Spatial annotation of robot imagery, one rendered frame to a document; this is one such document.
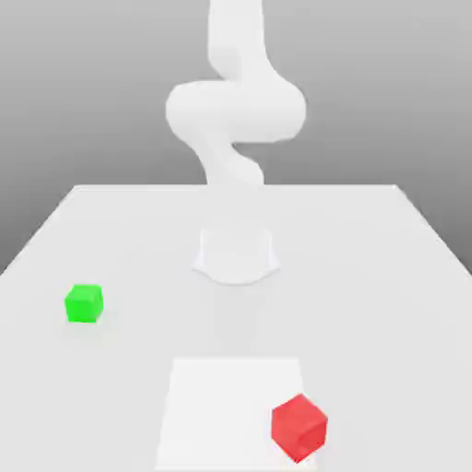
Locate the small green cube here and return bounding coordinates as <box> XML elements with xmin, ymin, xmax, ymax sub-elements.
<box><xmin>64</xmin><ymin>283</ymin><xmax>105</xmax><ymax>325</ymax></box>

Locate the small red cube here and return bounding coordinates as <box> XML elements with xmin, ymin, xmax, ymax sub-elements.
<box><xmin>270</xmin><ymin>393</ymin><xmax>329</xmax><ymax>465</ymax></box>

